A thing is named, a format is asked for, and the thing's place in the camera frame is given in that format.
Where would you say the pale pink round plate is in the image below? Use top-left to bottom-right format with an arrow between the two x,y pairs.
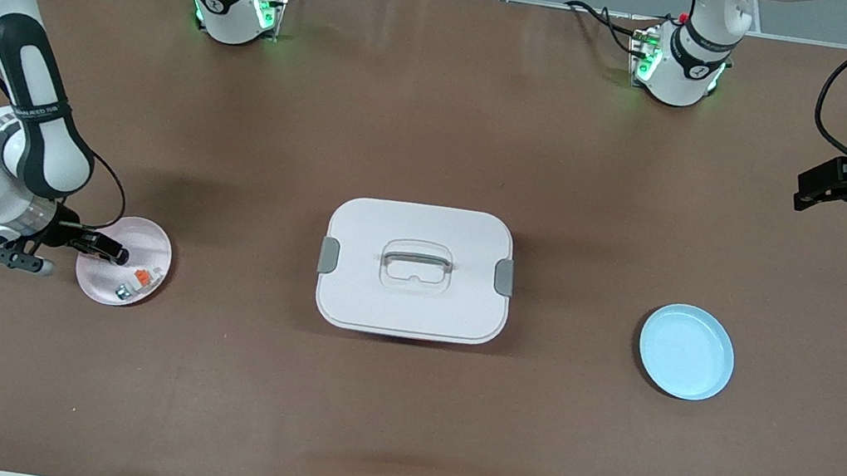
70,209 -> 178,315

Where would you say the black base cable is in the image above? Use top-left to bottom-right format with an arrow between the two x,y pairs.
560,0 -> 653,58

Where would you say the pale lidded storage box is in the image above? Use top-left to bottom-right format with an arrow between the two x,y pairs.
308,189 -> 526,354

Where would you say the white orange push-button switch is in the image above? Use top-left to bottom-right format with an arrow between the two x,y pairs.
114,262 -> 164,308

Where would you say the light blue round plate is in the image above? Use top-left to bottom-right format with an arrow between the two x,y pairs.
631,297 -> 743,407

